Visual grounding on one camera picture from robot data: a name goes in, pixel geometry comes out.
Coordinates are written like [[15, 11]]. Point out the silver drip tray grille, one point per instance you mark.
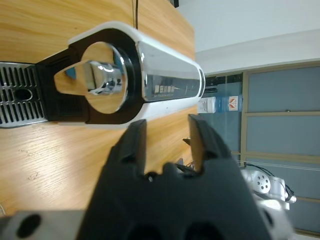
[[15, 110]]

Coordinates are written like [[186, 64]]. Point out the white capsule coffee machine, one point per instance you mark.
[[170, 65]]

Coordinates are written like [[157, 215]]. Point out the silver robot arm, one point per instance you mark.
[[262, 182]]

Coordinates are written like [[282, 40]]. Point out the blue water bottle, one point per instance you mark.
[[230, 103]]

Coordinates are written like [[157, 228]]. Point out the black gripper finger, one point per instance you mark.
[[212, 155], [130, 150]]

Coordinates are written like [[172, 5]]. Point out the white water dispenser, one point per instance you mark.
[[207, 105]]

